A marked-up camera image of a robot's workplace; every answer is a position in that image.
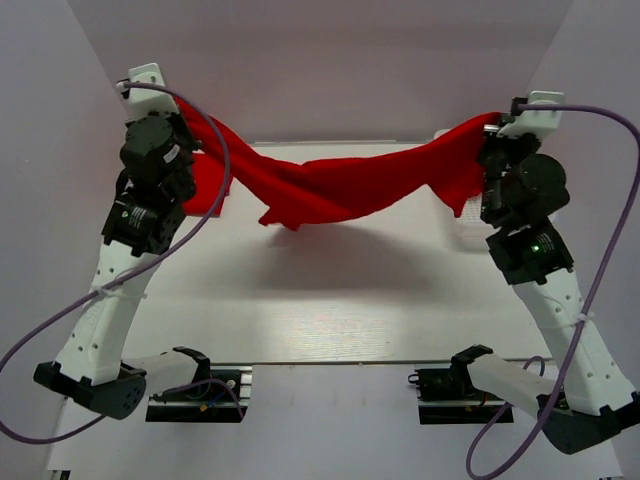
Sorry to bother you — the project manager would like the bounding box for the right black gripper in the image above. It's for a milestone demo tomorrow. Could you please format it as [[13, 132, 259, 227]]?
[[475, 114, 543, 224]]

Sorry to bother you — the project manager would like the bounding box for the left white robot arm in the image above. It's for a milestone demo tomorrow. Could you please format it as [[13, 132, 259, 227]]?
[[34, 63, 212, 420]]

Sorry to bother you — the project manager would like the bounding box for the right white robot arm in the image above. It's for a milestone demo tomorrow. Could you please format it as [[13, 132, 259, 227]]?
[[450, 91, 639, 454]]

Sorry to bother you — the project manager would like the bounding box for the folded red t shirt stack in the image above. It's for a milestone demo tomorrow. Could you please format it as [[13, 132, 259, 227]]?
[[183, 152, 224, 216]]

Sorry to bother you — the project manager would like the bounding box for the white plastic basket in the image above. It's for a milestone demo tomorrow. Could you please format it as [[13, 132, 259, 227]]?
[[433, 128, 494, 246]]

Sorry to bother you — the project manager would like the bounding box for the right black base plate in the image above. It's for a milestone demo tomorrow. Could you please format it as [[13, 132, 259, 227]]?
[[407, 368, 504, 425]]

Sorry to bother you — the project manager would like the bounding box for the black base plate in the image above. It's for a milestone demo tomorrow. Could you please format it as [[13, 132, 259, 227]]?
[[145, 365, 253, 424], [407, 368, 504, 425]]

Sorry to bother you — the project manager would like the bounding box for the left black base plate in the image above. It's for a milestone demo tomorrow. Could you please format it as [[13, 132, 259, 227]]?
[[145, 365, 253, 424]]

